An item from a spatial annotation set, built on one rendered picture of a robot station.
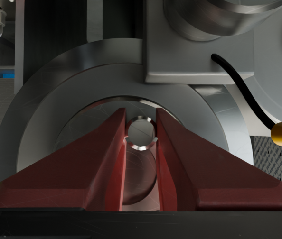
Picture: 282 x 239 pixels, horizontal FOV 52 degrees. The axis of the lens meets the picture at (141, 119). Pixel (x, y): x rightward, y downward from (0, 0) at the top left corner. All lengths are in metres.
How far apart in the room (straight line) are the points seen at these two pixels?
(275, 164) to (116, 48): 0.27
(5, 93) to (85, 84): 0.38
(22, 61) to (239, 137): 0.13
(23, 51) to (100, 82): 0.05
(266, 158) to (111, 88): 0.29
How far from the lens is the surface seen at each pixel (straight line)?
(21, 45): 0.19
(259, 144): 0.42
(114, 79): 0.16
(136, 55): 0.17
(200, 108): 0.16
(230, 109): 0.17
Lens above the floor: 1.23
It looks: 2 degrees down
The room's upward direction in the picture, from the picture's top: 180 degrees clockwise
